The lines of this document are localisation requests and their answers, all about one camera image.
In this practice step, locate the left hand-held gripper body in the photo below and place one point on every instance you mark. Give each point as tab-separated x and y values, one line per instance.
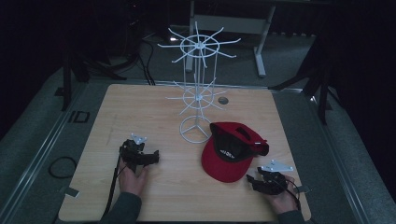
132	152

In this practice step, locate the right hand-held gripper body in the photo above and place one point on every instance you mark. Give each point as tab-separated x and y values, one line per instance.
275	180

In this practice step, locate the person's right hand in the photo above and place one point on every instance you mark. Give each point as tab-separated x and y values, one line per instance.
285	202

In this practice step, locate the person's left hand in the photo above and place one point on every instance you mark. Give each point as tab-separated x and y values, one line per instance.
132	182

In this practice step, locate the grey tape piece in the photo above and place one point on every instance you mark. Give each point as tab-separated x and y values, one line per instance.
72	192
303	188

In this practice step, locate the red baseball cap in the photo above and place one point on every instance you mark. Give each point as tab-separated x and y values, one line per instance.
229	155

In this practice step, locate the grey table grommet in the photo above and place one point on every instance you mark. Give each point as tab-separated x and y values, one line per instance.
223	100

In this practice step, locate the black metal stand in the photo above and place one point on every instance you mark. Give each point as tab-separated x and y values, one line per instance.
66	81
322	93

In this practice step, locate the white metal desk frame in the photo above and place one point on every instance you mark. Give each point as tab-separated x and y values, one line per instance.
230	24

